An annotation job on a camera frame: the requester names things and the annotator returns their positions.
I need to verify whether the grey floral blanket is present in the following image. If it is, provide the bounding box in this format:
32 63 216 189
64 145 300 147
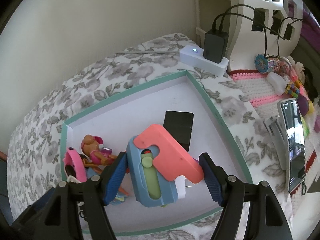
7 33 292 219

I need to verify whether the black wall charger plug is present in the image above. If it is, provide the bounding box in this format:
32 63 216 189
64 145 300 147
163 111 194 152

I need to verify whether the smartphone on stand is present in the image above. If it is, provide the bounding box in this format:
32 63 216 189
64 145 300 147
277 98 305 193

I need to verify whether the white small case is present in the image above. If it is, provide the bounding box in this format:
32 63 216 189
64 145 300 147
266 72 287 96

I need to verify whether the pink white crochet mat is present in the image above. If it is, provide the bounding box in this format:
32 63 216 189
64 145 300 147
228 69 320 205

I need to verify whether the glitter candy tube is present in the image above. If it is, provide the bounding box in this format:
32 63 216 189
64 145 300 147
254 54 292 74

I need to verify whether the brown pink puppy toy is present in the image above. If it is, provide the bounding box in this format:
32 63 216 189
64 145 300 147
81 134 117 167

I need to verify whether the grey phone stand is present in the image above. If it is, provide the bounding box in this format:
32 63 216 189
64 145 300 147
264 115 287 171

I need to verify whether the white charger block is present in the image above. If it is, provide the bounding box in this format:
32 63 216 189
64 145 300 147
174 176 193 199

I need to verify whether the black power adapter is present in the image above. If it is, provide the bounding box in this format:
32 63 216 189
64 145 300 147
203 29 228 63

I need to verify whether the coral toy gun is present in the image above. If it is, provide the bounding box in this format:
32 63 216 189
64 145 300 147
133 124 204 184

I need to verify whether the white power strip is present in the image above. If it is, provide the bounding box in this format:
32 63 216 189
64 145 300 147
179 45 229 77

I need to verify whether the black toy car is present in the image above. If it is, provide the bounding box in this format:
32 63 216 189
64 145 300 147
79 205 87 221

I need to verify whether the white smartwatch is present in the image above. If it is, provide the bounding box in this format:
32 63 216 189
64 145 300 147
67 176 84 206

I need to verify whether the black cable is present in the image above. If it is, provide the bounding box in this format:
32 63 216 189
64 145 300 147
212 3 304 58

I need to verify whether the teal shallow cardboard tray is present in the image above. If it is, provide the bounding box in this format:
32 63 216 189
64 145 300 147
61 71 252 237

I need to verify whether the colourful small toys pile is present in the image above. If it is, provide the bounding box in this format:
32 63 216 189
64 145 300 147
285 62 318 133

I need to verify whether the pink plastic band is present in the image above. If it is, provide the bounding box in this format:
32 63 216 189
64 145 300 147
63 147 87 183

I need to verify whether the blue toy gun green slider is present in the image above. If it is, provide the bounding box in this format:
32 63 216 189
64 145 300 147
126 138 178 207

